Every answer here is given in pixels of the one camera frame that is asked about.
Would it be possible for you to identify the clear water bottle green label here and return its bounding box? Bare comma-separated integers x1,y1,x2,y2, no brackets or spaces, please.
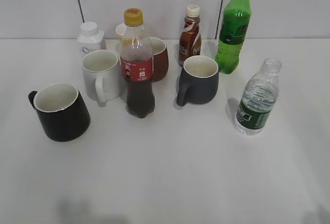
235,58,282,135

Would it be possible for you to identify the black mug white interior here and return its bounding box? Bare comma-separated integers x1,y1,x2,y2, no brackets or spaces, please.
28,83,91,142

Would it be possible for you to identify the dark grey mug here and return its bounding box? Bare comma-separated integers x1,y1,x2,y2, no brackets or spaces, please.
176,55,219,107

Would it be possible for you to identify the dark red mug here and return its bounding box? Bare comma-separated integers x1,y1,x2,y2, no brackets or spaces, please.
150,37,169,82

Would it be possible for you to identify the cola bottle yellow cap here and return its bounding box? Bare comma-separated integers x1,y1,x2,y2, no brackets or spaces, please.
120,8,155,118

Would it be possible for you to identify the brown coffee drink bottle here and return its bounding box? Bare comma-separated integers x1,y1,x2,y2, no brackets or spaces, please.
178,5,202,66

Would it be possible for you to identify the white ceramic mug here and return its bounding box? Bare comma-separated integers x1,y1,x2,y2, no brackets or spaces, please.
81,50,124,107

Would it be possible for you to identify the white plastic bottle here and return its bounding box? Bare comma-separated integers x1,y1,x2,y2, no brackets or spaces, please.
77,22,106,57

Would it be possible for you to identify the green soda bottle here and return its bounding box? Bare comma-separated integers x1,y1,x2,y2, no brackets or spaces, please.
216,0,252,74

